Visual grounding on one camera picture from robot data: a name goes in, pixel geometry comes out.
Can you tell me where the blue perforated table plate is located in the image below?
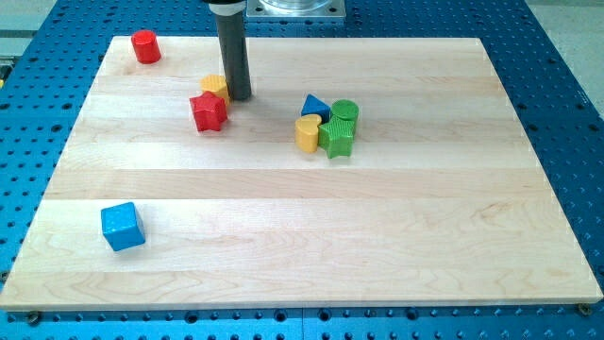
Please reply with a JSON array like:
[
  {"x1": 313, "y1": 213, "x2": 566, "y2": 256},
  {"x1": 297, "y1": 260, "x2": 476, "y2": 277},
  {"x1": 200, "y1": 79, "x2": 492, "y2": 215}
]
[{"x1": 1, "y1": 1, "x2": 603, "y2": 339}]

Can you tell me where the light wooden board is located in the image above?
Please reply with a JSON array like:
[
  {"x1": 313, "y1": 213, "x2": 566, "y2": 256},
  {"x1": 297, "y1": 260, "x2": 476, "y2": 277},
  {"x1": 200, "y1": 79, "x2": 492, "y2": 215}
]
[{"x1": 1, "y1": 36, "x2": 602, "y2": 311}]

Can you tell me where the blue triangle block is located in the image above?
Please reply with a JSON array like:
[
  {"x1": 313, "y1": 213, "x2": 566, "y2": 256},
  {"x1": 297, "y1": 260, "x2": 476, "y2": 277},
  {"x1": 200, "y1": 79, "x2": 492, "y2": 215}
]
[{"x1": 301, "y1": 94, "x2": 331, "y2": 123}]

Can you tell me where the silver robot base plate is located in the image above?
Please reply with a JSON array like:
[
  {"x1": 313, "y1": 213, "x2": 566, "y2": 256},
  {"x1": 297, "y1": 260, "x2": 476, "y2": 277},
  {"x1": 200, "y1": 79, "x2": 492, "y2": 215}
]
[{"x1": 246, "y1": 0, "x2": 346, "y2": 20}]

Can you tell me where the red star block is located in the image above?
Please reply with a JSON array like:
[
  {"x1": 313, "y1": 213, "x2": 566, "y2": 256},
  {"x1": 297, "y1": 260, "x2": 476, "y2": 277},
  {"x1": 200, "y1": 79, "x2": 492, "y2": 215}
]
[{"x1": 189, "y1": 92, "x2": 227, "y2": 132}]

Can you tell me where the yellow hexagon block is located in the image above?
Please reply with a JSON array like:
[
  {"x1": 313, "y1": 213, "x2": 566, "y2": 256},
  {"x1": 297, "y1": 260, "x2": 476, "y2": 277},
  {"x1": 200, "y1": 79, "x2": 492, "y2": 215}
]
[{"x1": 200, "y1": 75, "x2": 230, "y2": 107}]

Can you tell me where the blue cube block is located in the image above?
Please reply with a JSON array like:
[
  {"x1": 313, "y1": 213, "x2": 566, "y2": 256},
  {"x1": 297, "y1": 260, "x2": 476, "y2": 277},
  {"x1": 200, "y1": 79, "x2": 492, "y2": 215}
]
[{"x1": 101, "y1": 202, "x2": 145, "y2": 252}]

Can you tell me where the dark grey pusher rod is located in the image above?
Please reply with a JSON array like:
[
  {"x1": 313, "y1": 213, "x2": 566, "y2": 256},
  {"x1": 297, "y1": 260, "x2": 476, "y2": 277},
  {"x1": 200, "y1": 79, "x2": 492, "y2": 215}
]
[{"x1": 206, "y1": 0, "x2": 252, "y2": 101}]

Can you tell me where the yellow heart block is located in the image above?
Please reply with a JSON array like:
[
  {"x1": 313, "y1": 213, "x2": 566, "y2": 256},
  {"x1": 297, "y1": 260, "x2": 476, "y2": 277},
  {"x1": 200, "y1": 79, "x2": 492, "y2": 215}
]
[{"x1": 294, "y1": 113, "x2": 322, "y2": 153}]

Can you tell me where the green cylinder block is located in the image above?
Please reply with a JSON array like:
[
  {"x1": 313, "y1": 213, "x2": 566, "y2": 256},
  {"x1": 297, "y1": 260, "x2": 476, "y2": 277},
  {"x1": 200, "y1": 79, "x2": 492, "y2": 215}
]
[{"x1": 331, "y1": 99, "x2": 360, "y2": 132}]

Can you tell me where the red cylinder block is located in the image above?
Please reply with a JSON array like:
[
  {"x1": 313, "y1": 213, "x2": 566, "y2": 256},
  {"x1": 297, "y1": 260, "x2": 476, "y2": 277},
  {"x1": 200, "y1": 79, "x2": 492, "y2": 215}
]
[{"x1": 130, "y1": 29, "x2": 161, "y2": 64}]

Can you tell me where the green star block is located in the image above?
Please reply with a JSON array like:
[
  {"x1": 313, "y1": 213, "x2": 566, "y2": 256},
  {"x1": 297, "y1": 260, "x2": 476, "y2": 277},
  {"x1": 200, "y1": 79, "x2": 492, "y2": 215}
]
[{"x1": 318, "y1": 117, "x2": 356, "y2": 159}]

